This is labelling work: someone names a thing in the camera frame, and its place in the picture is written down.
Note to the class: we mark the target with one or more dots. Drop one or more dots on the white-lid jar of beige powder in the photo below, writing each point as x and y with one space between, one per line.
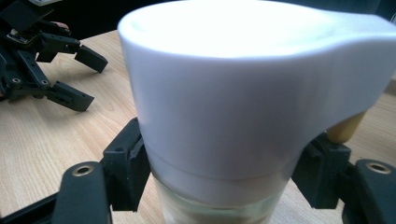
218 109

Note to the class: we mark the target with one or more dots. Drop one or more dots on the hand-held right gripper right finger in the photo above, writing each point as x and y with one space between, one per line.
323 174

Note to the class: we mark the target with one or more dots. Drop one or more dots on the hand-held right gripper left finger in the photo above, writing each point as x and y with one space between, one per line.
126 165

